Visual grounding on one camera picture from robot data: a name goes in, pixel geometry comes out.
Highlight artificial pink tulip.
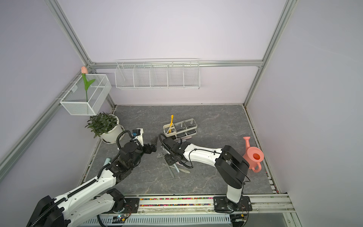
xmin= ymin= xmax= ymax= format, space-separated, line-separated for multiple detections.
xmin=81 ymin=66 xmax=95 ymax=102

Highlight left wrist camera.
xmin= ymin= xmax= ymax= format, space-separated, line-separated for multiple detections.
xmin=132 ymin=128 xmax=144 ymax=147

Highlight white mesh box basket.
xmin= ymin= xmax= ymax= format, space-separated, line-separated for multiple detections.
xmin=60 ymin=74 xmax=112 ymax=116

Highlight light blue toothbrush vertical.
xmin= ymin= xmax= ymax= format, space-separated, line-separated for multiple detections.
xmin=173 ymin=164 xmax=180 ymax=173

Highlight pink watering can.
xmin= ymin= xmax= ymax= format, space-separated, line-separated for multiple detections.
xmin=243 ymin=137 xmax=264 ymax=173

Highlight pink toothbrush near holder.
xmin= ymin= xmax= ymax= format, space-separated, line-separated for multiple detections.
xmin=175 ymin=136 xmax=192 ymax=141

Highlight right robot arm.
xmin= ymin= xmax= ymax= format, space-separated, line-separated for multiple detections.
xmin=160 ymin=139 xmax=250 ymax=205

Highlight potted green plant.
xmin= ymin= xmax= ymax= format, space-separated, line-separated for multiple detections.
xmin=85 ymin=112 xmax=125 ymax=144

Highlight white vent grille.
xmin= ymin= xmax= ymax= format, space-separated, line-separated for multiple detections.
xmin=100 ymin=214 xmax=232 ymax=227

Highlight cream toothbrush holder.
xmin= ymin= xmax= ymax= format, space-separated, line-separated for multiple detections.
xmin=163 ymin=118 xmax=198 ymax=139

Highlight yellow toothbrush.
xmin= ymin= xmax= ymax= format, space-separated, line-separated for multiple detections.
xmin=167 ymin=115 xmax=174 ymax=133

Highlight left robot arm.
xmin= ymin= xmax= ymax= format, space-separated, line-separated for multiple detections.
xmin=27 ymin=128 xmax=158 ymax=227

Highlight white wire wall basket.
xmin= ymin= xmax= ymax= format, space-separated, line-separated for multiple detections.
xmin=115 ymin=58 xmax=200 ymax=89

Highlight grey-green toothbrush vertical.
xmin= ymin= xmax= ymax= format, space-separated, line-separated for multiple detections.
xmin=166 ymin=164 xmax=175 ymax=178

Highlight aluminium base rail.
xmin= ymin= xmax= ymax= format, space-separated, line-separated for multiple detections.
xmin=56 ymin=193 xmax=297 ymax=216

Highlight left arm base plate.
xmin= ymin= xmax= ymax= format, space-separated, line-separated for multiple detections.
xmin=104 ymin=197 xmax=140 ymax=214

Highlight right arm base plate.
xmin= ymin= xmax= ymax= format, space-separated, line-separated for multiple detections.
xmin=213 ymin=196 xmax=252 ymax=213

